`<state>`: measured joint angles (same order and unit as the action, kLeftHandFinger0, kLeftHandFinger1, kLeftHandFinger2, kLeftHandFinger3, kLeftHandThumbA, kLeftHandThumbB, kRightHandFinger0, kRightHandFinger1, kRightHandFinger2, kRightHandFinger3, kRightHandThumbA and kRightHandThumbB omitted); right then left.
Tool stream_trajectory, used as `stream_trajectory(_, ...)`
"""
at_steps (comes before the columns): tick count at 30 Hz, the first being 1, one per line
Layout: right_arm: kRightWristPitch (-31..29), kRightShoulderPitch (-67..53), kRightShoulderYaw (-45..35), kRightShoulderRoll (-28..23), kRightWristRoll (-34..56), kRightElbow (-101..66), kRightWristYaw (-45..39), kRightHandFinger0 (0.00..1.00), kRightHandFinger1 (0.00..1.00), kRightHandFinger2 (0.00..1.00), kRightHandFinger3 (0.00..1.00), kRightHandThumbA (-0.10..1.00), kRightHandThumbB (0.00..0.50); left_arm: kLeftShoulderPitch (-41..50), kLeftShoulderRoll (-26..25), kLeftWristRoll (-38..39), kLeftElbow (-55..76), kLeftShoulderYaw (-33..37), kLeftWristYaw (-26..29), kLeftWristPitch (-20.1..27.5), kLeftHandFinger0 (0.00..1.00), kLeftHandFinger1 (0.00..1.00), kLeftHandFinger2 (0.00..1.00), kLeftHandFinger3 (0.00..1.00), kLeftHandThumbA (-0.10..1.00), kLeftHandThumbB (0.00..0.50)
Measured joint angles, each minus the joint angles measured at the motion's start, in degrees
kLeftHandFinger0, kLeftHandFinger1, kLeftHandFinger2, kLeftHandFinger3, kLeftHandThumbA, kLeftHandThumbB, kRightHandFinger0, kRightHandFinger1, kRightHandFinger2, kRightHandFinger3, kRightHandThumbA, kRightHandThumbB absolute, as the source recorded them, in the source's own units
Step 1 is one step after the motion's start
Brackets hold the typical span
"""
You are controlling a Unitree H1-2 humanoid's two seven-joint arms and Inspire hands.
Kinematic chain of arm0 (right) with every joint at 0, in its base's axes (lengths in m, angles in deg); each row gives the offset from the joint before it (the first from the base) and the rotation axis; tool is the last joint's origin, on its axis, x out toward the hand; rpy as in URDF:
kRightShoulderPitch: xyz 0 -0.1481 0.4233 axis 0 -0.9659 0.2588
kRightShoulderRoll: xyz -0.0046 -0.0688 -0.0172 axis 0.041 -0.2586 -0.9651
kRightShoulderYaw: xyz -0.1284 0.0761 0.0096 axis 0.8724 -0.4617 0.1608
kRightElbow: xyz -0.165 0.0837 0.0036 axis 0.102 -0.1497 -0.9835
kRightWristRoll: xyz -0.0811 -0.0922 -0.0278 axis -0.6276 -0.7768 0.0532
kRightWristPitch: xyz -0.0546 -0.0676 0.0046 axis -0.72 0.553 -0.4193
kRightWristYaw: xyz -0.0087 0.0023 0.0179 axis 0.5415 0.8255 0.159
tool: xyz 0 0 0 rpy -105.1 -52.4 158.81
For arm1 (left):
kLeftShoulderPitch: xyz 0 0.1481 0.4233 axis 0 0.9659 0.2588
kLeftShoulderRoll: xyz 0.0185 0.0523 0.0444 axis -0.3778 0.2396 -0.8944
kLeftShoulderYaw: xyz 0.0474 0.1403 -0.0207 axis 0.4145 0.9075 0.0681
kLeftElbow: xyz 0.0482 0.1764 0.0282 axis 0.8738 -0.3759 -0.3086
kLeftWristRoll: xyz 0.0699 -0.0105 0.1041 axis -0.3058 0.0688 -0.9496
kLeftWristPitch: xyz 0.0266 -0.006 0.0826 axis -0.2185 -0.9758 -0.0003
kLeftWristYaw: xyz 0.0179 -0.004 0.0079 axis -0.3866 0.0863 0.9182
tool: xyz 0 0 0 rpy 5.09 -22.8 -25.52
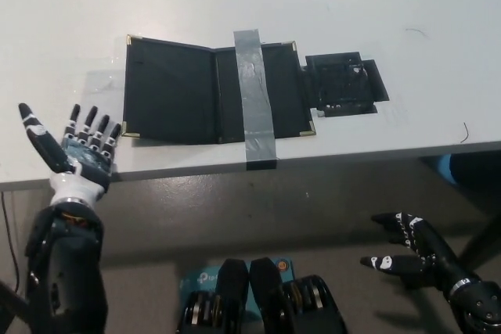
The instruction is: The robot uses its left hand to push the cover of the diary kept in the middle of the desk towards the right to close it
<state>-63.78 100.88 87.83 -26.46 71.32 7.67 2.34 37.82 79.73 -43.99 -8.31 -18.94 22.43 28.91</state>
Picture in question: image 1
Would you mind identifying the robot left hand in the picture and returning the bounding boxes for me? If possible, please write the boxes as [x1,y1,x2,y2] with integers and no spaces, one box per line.
[18,102,123,210]

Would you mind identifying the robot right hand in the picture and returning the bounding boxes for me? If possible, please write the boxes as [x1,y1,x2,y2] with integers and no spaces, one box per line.
[359,211,481,300]

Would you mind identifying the black diary gold corners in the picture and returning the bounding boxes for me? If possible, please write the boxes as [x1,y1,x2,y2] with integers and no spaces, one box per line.
[121,34,317,145]

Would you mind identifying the black table leg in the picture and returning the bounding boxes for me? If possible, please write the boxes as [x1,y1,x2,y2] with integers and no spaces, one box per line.
[457,212,501,273]

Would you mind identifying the blue object under table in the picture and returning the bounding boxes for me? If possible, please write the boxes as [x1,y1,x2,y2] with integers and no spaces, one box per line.
[435,153,459,186]

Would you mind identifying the clear tape patch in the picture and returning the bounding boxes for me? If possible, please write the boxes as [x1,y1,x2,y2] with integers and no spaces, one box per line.
[80,70,128,118]

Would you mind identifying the dark object under table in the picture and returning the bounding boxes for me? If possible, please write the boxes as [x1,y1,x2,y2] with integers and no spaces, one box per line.
[449,152,501,195]

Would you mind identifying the teal router box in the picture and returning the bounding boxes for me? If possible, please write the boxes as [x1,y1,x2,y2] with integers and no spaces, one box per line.
[179,256,294,314]

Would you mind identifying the black tape patch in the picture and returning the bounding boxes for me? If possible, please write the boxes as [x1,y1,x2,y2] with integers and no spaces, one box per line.
[299,51,391,118]

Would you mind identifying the thin black cable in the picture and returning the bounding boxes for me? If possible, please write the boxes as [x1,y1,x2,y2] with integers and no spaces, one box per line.
[0,192,23,293]

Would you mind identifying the grey duct tape strip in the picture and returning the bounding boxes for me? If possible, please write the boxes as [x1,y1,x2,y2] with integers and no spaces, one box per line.
[232,28,279,171]

